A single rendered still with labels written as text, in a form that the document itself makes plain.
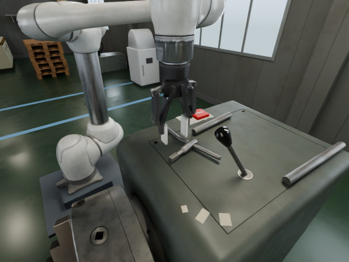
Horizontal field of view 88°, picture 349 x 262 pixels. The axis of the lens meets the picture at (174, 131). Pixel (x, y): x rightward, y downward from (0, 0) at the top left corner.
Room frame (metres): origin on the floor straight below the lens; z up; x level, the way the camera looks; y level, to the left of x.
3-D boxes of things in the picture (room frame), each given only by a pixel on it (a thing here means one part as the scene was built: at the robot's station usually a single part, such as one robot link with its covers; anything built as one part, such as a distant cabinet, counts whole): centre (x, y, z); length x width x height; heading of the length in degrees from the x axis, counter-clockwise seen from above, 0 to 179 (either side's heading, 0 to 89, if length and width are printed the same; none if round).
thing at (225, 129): (0.31, -0.10, 1.38); 0.04 x 0.03 x 0.05; 122
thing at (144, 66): (4.85, 0.79, 0.65); 0.66 x 0.56 x 1.30; 37
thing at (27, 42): (5.91, 3.94, 0.47); 1.30 x 0.90 x 0.93; 37
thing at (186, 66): (0.46, 0.00, 1.46); 0.08 x 0.07 x 0.09; 122
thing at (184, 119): (0.48, -0.03, 1.31); 0.03 x 0.01 x 0.07; 32
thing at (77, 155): (0.74, 0.53, 0.97); 0.18 x 0.16 x 0.22; 150
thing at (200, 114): (0.65, -0.10, 1.26); 0.06 x 0.06 x 0.02; 32
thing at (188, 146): (0.41, -0.03, 1.27); 0.12 x 0.02 x 0.02; 138
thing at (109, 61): (6.45, 2.26, 0.48); 1.00 x 0.81 x 0.96; 127
